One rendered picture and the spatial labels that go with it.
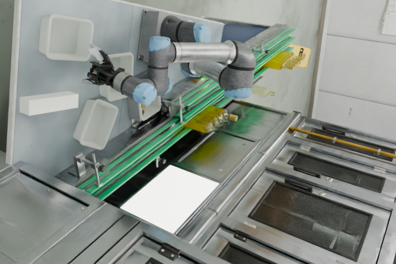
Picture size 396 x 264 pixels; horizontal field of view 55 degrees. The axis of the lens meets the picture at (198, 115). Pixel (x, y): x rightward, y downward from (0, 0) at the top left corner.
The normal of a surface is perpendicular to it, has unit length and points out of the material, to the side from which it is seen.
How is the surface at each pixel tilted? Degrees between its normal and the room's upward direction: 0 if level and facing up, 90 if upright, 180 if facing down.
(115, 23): 0
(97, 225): 90
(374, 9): 90
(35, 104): 0
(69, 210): 91
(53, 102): 0
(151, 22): 90
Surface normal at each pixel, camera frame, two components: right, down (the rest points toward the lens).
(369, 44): -0.54, 0.41
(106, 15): 0.84, 0.25
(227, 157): -0.04, -0.88
